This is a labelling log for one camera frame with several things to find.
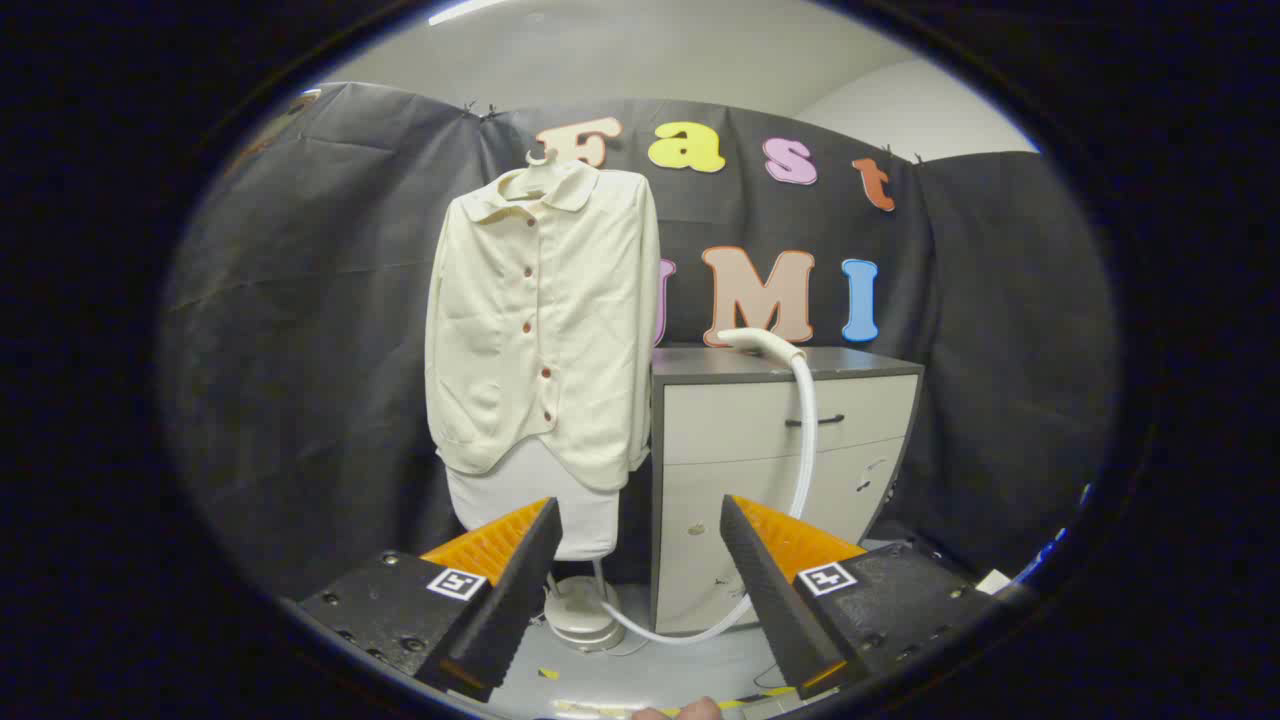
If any grey and white cabinet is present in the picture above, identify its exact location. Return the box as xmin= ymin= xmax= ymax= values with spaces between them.
xmin=650 ymin=345 xmax=926 ymax=636

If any white padded ironing form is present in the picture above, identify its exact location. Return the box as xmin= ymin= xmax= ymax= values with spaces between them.
xmin=445 ymin=437 xmax=621 ymax=563

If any cream button-up shirt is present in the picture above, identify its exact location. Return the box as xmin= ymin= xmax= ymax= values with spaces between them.
xmin=424 ymin=160 xmax=662 ymax=493

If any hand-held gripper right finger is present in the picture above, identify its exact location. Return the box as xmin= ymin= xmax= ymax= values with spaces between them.
xmin=719 ymin=494 xmax=1011 ymax=701

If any black backdrop cloth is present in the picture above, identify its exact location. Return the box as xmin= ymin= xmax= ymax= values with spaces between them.
xmin=160 ymin=82 xmax=1119 ymax=601

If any white garment steamer handle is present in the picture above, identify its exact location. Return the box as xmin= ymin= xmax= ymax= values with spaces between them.
xmin=716 ymin=327 xmax=807 ymax=367

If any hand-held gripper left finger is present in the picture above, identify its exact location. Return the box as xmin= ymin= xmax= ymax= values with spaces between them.
xmin=298 ymin=497 xmax=564 ymax=703

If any white clothes hanger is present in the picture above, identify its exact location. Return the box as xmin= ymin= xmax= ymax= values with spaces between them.
xmin=500 ymin=148 xmax=566 ymax=201

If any white garment steamer base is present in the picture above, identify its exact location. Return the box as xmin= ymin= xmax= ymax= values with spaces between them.
xmin=543 ymin=575 xmax=627 ymax=653

